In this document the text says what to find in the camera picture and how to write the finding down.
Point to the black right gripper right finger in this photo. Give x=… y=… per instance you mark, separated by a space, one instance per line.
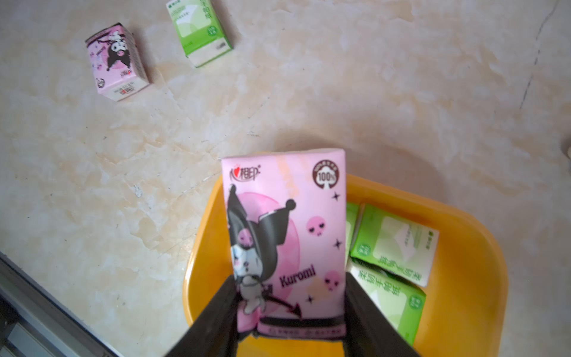
x=368 y=332

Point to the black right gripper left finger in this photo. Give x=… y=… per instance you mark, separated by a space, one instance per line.
x=214 y=332

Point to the green tissue pack front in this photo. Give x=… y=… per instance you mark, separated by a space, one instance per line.
x=401 y=303

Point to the green tissue pack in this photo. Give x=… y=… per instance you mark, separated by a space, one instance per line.
x=401 y=303
x=199 y=30
x=395 y=244

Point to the yellow plastic storage tray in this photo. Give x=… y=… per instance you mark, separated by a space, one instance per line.
x=467 y=289

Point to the green tissue pack tray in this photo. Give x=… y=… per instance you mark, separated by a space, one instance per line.
x=352 y=214

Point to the pink cartoon tissue pack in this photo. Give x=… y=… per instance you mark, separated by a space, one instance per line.
x=286 y=219
x=116 y=63

